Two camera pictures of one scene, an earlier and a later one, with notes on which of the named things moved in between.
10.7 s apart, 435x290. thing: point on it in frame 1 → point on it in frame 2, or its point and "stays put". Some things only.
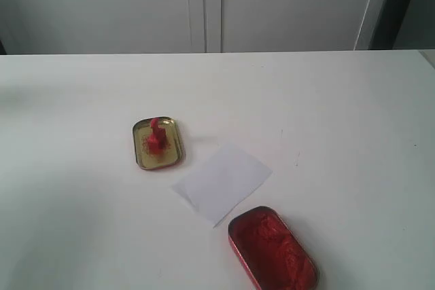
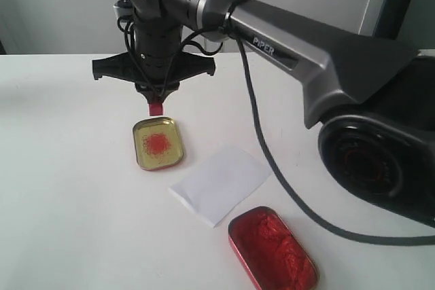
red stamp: [157, 141] → [155, 109]
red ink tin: [268, 252] stays put
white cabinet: [79, 9] stays put
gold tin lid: [158, 143] stays put
